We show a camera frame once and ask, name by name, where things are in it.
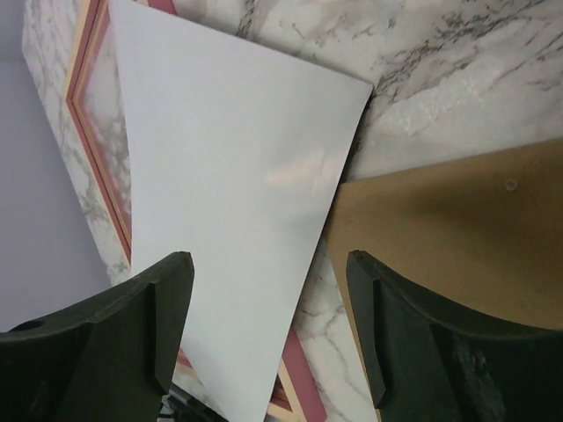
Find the landscape photo print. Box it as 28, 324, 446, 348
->
109, 1, 372, 421

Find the brown frame backing board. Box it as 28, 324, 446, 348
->
325, 139, 562, 404

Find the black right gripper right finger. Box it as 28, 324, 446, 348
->
346, 251, 562, 421

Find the pink wooden picture frame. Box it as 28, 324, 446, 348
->
62, 1, 327, 421

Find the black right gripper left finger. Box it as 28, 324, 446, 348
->
1, 251, 194, 421

